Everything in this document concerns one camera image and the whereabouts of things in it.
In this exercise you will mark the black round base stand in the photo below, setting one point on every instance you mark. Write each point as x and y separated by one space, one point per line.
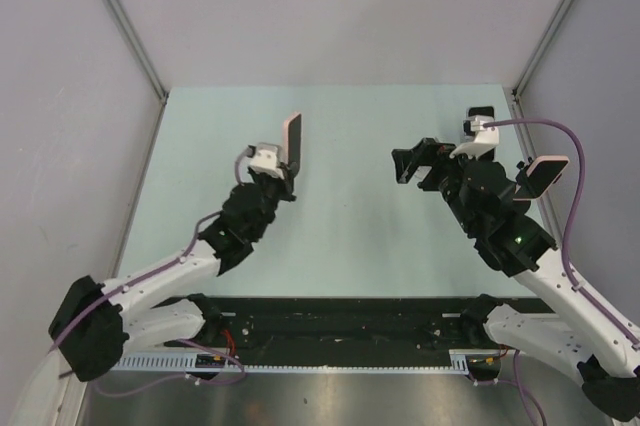
524 190

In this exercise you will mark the right aluminium frame post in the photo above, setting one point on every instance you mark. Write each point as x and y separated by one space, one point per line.
553 27

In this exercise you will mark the left aluminium frame post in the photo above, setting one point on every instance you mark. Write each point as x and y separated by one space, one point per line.
133 41

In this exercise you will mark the right aluminium table rail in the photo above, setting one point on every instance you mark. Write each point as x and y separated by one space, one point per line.
523 132

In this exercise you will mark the white slotted cable duct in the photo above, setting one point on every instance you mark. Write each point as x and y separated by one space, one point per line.
333 358

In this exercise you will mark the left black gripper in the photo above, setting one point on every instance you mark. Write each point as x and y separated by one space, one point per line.
285 185

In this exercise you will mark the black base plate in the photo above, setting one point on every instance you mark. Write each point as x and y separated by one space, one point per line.
431 323

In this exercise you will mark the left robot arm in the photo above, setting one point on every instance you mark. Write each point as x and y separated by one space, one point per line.
98 323

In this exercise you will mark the pink phone on round stand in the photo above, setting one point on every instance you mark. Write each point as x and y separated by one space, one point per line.
545 171

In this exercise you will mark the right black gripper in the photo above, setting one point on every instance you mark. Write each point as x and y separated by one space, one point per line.
423 154

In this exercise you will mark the aluminium frame post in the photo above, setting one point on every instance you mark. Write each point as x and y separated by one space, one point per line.
553 27
133 41

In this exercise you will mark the pink case phone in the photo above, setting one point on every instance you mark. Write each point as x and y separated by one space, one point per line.
292 135

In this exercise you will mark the black phone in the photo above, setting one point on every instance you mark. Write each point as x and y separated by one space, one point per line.
486 111

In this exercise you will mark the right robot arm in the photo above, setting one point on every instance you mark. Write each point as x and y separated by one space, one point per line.
600 350

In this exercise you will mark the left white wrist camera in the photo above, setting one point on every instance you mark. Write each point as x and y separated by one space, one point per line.
265 158

